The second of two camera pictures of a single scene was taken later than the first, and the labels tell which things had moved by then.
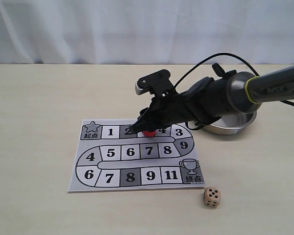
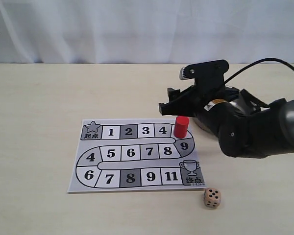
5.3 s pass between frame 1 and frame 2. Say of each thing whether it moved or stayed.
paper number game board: stayed
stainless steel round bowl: moved
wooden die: stayed
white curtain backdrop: stayed
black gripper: moved
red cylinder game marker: moved
